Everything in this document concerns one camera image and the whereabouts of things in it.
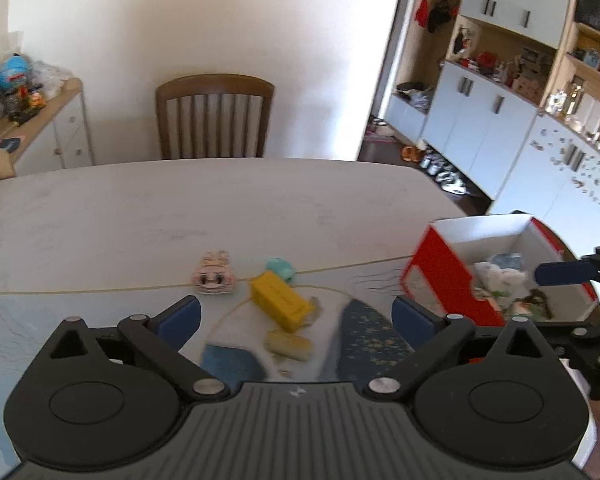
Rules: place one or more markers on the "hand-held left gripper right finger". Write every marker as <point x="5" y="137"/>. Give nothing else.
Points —
<point x="412" y="320"/>

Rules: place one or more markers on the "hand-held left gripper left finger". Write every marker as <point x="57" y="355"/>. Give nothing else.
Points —
<point x="182" y="317"/>

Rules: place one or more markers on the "red cardboard shoe box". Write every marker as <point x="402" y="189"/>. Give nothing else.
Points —
<point x="440" y="270"/>

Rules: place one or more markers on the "grey and white packet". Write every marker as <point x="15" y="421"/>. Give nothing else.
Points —
<point x="497" y="285"/>

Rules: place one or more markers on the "yellow small box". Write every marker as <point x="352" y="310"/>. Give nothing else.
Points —
<point x="280" y="302"/>

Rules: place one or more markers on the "light blue white packet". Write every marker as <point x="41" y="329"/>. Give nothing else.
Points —
<point x="506" y="261"/>

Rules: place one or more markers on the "pink pig face toy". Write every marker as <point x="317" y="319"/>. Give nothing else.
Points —
<point x="212" y="274"/>

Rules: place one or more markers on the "white cabinet with stickers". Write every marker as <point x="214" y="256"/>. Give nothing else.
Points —
<point x="565" y="180"/>

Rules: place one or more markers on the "teal round object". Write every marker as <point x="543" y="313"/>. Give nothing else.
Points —
<point x="281" y="267"/>

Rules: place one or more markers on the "row of shoes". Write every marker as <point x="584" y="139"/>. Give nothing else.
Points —
<point x="442" y="172"/>

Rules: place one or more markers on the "white two-door cabinet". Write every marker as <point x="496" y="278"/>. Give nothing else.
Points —
<point x="480" y="125"/>

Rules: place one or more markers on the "low white cabinet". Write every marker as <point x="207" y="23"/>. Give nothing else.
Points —
<point x="405" y="117"/>

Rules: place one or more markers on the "wooden slatted chair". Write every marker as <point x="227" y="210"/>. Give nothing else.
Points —
<point x="215" y="115"/>

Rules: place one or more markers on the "white wooden-top sideboard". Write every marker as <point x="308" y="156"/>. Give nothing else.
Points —
<point x="50" y="135"/>

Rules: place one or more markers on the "crumpled clear plastic bags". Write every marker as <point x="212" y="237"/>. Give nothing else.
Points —
<point x="50" y="76"/>

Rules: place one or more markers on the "black hanging item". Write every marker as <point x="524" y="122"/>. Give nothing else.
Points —
<point x="439" y="16"/>

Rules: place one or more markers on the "red hanging item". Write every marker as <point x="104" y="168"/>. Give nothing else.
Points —
<point x="421" y="11"/>

